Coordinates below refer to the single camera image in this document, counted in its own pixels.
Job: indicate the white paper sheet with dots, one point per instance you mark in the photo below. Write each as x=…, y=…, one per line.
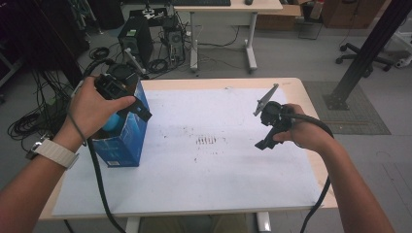
x=226, y=174

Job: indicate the open computer case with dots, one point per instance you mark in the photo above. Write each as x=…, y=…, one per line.
x=175, y=42

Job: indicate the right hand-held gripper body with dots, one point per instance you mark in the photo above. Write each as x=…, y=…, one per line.
x=277, y=116

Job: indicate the wristwatch with white band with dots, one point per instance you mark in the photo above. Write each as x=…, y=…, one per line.
x=56, y=153

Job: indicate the black metal post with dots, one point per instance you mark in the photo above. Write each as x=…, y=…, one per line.
x=366, y=55

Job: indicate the person's legs in khaki pants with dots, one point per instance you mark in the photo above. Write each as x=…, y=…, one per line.
x=226, y=225

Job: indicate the black office chair base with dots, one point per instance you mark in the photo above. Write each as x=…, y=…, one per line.
x=366, y=58

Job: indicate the black computer tower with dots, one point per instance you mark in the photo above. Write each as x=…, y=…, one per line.
x=134, y=35

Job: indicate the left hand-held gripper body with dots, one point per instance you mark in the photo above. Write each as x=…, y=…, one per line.
x=115, y=82

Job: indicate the light wooden table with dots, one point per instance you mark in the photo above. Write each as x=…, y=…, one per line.
x=311, y=97

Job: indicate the person's right hand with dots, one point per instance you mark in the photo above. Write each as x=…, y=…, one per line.
x=309, y=132

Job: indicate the black keyboard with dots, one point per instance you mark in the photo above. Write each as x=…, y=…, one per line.
x=200, y=2

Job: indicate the blue bottle with white cap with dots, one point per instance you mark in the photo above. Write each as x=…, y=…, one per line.
x=113, y=123

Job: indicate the blue cardboard box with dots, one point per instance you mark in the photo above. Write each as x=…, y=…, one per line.
x=129, y=142

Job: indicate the brown wooden cabinet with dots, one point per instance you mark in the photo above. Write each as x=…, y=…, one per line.
x=353, y=13

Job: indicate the brown cardboard box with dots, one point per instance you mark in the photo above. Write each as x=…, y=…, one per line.
x=278, y=19

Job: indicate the person's left hand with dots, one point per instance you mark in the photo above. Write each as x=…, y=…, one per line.
x=87, y=111

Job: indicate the white-legged desk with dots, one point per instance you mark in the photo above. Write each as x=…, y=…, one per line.
x=226, y=6

